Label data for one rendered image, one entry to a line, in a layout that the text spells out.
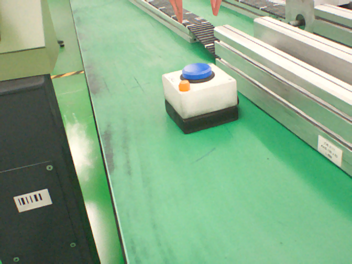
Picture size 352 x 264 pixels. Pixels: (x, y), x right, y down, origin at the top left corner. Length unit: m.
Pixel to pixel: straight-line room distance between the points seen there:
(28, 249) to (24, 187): 0.17
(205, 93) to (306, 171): 0.16
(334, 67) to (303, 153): 0.13
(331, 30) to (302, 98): 0.27
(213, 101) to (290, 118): 0.10
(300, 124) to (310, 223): 0.15
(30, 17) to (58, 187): 0.35
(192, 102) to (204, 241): 0.21
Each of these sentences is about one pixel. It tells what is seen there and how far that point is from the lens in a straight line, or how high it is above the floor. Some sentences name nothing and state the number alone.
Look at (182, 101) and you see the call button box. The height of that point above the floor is 0.83.
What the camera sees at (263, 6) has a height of 0.81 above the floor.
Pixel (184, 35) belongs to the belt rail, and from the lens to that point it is 0.95.
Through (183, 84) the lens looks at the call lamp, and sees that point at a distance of 0.55.
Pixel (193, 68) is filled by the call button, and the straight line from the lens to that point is 0.58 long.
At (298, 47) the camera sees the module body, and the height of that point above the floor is 0.85.
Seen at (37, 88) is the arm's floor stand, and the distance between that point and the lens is 0.86.
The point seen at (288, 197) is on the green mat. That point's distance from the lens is 0.46.
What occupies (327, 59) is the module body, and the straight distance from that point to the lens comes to 0.60.
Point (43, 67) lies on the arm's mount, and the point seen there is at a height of 0.79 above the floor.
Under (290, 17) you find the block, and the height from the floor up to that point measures 0.83.
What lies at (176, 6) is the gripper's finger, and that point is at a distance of 0.87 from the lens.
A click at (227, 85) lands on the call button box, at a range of 0.57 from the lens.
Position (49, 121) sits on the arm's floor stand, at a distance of 0.88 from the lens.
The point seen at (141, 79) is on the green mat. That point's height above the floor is 0.78.
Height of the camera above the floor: 1.06
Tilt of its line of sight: 29 degrees down
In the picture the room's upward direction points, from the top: 7 degrees counter-clockwise
